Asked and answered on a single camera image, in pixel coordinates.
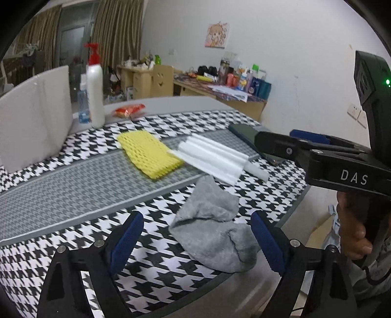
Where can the white printed papers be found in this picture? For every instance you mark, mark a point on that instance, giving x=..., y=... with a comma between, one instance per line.
x=229, y=91

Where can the cluster of toiletry bottles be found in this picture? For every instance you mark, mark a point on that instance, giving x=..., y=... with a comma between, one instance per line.
x=247, y=81

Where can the black bag on desk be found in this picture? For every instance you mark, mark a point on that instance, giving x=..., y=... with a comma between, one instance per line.
x=207, y=70

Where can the white wall switch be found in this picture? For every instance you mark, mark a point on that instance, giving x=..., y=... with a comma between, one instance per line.
x=173, y=52

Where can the wooden desk with patterned cover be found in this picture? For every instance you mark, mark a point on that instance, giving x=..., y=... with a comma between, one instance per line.
x=244, y=107

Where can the white double wall socket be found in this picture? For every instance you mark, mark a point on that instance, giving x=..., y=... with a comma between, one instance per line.
x=357, y=115

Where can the person's grey clothing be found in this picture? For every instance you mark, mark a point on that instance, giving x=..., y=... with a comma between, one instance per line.
x=381, y=269

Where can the yellow foam net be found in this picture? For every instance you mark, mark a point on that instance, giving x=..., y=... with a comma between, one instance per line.
x=146, y=153

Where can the white lotion bottle red pump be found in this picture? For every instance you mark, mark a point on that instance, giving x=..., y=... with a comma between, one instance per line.
x=95, y=97

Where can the green bottle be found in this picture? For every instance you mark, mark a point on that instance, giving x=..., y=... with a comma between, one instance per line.
x=157, y=59

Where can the houndstooth table mat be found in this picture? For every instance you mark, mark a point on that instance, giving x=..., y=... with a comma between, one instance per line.
x=91, y=189

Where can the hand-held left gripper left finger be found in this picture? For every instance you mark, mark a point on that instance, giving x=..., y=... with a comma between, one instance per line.
x=125, y=241

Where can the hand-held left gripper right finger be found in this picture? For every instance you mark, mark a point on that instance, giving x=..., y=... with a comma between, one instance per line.
x=268, y=241

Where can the black smartphone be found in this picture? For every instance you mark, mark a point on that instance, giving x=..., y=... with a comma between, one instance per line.
x=244, y=133

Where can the person's right hand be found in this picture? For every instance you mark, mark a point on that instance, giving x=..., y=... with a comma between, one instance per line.
x=351, y=226

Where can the clear spray bottle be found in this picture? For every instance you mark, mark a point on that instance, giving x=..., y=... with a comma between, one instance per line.
x=83, y=107

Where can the cartoon wall poster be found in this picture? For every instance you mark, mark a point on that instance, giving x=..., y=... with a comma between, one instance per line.
x=217, y=35

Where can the white foam box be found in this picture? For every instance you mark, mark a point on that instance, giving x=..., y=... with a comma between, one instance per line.
x=30, y=122

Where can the wooden chair with smiley cutout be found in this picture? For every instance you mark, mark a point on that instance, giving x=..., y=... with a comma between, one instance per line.
x=162, y=81

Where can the grey sock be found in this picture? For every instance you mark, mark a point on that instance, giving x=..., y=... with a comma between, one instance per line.
x=210, y=232

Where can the glass balcony door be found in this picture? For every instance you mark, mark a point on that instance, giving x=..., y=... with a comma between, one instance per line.
x=74, y=33

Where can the brown curtain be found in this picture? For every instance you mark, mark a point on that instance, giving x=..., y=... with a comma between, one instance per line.
x=42, y=33
x=119, y=30

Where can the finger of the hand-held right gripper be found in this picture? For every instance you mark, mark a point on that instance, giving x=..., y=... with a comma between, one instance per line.
x=275, y=144
x=305, y=135

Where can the red snack packet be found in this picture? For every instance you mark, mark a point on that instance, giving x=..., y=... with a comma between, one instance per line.
x=128, y=110

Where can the hanging dark clothes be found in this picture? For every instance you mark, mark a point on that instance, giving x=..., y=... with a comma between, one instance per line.
x=30, y=55

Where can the plain wooden desk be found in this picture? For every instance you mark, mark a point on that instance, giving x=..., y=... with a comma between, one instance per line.
x=140, y=82

